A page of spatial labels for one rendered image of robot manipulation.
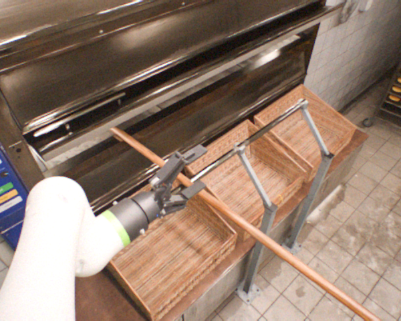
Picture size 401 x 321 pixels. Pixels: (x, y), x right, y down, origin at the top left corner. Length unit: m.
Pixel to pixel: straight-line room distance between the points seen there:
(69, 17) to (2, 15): 0.17
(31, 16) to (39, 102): 0.26
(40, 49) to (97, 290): 1.12
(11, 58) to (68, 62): 0.18
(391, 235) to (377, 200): 0.33
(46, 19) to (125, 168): 0.74
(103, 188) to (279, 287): 1.39
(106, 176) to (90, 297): 0.59
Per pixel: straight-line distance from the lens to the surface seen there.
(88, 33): 1.14
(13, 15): 1.04
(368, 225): 2.83
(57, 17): 1.06
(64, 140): 1.07
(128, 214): 0.71
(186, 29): 1.40
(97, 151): 1.39
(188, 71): 1.39
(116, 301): 1.66
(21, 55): 1.08
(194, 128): 1.70
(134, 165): 1.54
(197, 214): 1.80
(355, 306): 1.05
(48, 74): 1.14
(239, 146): 1.37
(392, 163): 3.42
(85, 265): 0.70
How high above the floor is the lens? 2.10
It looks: 47 degrees down
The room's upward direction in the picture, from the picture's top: straight up
